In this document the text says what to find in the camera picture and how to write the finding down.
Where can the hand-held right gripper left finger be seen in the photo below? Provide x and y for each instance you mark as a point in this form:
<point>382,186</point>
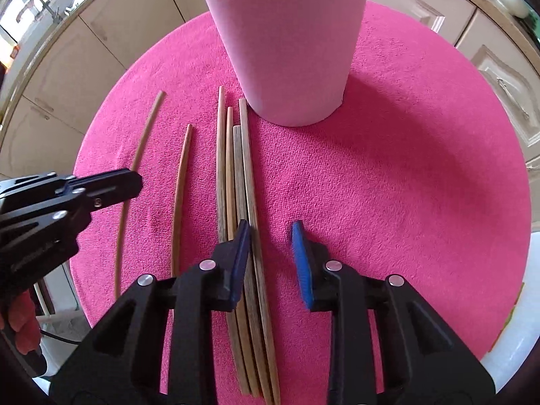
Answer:
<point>240,261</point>

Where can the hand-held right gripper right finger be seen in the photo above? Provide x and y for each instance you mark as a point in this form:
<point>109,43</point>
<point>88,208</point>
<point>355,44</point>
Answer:
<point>303,265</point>

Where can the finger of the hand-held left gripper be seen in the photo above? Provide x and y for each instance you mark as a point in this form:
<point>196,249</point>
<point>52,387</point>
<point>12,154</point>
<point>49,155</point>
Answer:
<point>114,187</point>

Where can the bunch of wooden chopsticks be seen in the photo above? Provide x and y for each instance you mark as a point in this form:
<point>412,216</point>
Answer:
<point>221,156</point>

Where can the pink cup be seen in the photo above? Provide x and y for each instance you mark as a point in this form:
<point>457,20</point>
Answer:
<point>287,50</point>

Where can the person's left hand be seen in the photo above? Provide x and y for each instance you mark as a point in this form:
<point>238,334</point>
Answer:
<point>23,322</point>

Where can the pink round tablecloth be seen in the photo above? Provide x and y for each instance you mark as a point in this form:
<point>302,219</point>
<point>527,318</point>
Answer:
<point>400,177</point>

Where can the metal faucet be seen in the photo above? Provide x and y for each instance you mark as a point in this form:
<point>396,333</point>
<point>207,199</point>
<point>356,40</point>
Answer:
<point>36,8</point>

